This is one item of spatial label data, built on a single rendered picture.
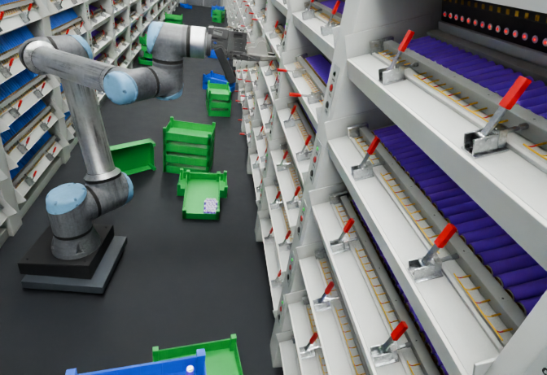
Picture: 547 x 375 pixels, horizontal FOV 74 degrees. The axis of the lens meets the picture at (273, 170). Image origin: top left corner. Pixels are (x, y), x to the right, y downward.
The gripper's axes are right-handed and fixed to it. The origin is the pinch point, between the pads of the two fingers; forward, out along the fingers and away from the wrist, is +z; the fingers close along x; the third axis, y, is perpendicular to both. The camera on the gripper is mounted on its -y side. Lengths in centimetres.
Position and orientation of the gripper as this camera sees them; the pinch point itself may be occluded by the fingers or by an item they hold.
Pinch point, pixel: (271, 58)
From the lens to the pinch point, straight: 119.8
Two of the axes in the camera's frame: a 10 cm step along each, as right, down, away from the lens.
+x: -1.1, -5.1, 8.5
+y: 1.4, -8.6, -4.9
